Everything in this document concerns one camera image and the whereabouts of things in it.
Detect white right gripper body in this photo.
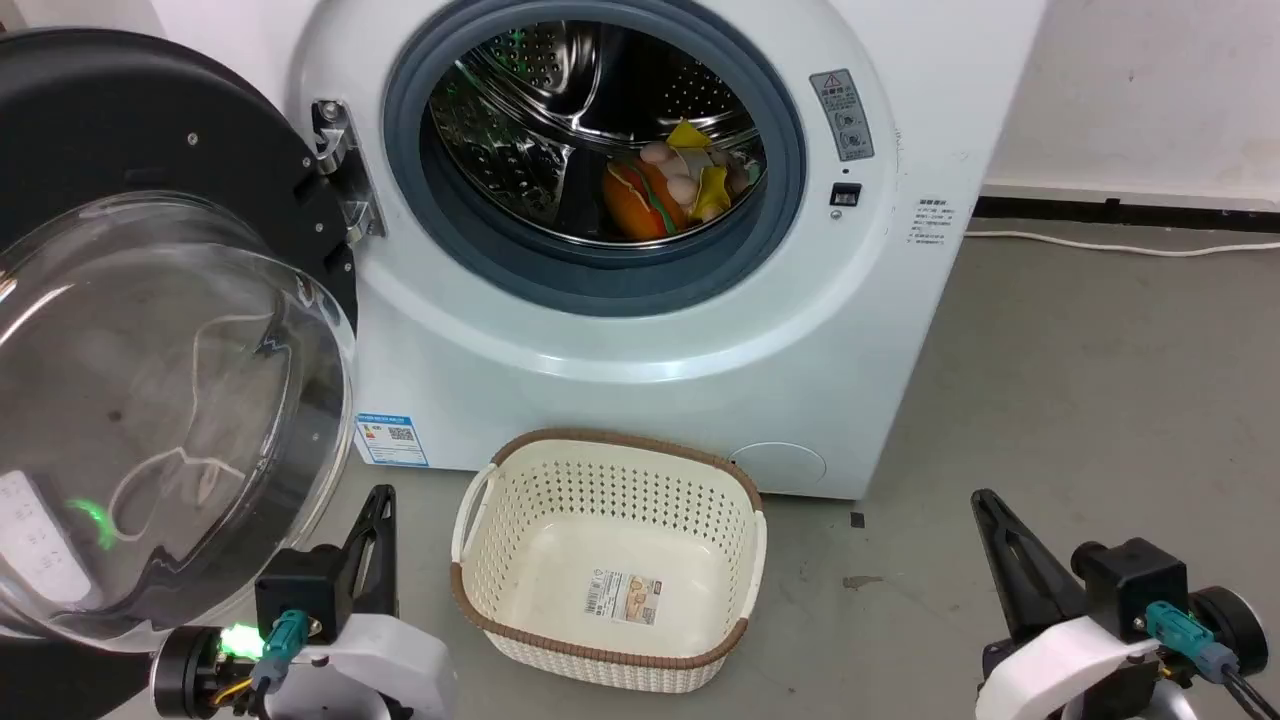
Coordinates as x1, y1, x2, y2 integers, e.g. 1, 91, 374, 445
975, 614, 1166, 720

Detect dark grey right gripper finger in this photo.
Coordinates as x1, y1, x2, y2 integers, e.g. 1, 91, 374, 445
992, 494, 1091, 629
971, 488, 1051, 643

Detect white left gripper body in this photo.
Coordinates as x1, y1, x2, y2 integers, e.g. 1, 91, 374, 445
268, 612, 461, 720

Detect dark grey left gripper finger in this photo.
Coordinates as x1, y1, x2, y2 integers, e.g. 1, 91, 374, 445
362, 485, 399, 619
338, 487, 386, 613

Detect black washer door glass bowl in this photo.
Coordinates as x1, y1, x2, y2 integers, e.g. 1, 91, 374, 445
0, 28, 359, 720

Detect white front-load washing machine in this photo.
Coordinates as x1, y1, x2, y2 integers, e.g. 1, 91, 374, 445
150, 0, 1049, 501

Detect metal door hinge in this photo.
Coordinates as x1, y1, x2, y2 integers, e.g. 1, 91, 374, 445
311, 98, 386, 244

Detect blue energy label sticker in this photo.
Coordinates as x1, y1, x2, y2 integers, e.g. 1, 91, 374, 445
356, 413, 430, 468

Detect cream plastic laundry basket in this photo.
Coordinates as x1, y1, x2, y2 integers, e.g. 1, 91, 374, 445
449, 428, 768, 695

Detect basket product label sticker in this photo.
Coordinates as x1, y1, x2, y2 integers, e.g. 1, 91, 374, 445
584, 569, 662, 627

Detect round drain filter cover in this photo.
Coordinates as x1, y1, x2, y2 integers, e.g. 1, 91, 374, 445
728, 442, 828, 497

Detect small text sticker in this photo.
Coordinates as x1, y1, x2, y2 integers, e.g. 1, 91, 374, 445
908, 197, 958, 249

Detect orange hamburger plush toy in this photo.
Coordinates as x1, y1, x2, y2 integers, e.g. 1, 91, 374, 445
602, 160, 693, 242

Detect grey warning sticker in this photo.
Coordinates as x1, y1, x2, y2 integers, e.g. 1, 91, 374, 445
809, 68, 876, 163

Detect stainless steel washer drum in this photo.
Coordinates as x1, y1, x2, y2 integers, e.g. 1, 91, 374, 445
428, 20, 769, 248

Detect doll with yellow clothes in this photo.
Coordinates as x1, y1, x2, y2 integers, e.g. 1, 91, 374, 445
639, 119, 765, 224

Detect teal left camera cable connector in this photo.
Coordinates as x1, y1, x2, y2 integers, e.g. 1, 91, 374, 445
248, 609, 308, 694

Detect teal camera cable connector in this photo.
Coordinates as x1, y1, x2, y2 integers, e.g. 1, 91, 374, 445
248, 609, 308, 694
1144, 600, 1243, 687

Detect teal right camera cable connector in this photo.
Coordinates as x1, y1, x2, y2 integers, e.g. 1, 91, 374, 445
1144, 600, 1243, 687

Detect white floor cable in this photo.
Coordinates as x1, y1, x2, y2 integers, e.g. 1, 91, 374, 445
964, 230, 1280, 259

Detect black wall baseboard strip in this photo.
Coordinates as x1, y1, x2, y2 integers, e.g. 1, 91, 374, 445
972, 195, 1280, 236

